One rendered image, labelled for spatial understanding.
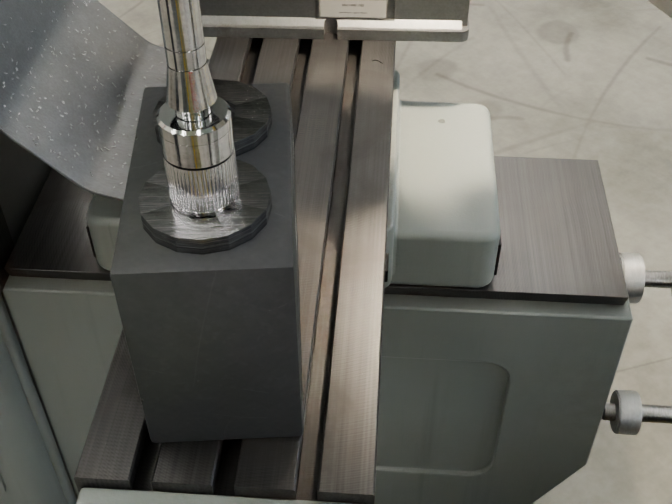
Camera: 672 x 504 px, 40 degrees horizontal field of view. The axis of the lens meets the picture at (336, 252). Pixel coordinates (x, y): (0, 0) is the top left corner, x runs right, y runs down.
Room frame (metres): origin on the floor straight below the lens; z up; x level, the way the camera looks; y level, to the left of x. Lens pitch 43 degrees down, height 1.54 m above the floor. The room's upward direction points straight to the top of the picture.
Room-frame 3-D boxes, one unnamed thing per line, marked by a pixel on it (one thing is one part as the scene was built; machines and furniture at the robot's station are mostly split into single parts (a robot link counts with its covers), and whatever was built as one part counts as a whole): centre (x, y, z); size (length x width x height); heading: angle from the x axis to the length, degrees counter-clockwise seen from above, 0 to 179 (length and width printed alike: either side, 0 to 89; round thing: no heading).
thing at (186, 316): (0.53, 0.09, 1.04); 0.22 x 0.12 x 0.20; 3
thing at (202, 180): (0.48, 0.09, 1.17); 0.05 x 0.05 x 0.06
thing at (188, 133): (0.48, 0.09, 1.20); 0.05 x 0.05 x 0.01
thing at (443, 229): (0.93, 0.04, 0.80); 0.50 x 0.35 x 0.12; 86
